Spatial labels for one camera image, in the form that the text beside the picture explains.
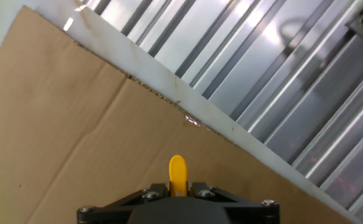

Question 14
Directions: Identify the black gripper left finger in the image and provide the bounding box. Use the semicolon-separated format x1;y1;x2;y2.
76;182;172;224

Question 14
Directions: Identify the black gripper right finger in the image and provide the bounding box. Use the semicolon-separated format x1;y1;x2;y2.
188;182;280;224

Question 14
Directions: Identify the yellow bubble ring wand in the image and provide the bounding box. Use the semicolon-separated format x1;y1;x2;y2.
168;154;188;197

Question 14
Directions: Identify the brown cardboard sheet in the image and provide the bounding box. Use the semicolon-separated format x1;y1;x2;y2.
0;5;356;224

